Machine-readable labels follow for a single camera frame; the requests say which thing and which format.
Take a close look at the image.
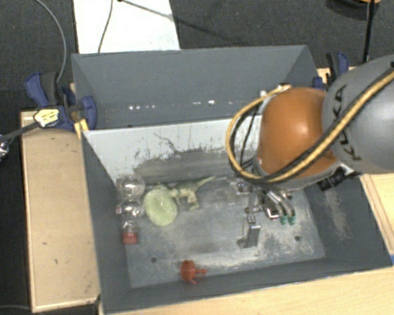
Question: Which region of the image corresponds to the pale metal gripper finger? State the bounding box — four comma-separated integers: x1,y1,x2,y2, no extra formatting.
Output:
234,214,264,250
235,179,257,198

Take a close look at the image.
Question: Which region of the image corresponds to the pale green toy dinosaur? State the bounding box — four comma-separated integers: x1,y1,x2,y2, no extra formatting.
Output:
165,175,221,214

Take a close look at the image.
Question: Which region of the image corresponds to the small red toy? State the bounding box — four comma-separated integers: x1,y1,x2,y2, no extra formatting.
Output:
178,257,209,287

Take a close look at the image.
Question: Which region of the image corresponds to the pale green round disc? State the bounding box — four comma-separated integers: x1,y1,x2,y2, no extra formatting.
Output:
141,186,182,229

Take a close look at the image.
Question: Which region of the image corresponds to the clear bottle with red cap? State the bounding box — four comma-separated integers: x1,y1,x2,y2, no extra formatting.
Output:
112,173,152,247

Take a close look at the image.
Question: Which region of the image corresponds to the grey metal bin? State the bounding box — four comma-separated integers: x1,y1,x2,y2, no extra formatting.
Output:
69,26,394,315

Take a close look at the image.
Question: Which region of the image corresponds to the pale wood flat board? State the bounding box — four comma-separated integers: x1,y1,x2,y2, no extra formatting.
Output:
12,105,103,314

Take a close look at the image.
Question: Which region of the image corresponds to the black cylinder on white bracket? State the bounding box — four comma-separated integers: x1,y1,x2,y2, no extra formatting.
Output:
315,167,348,193

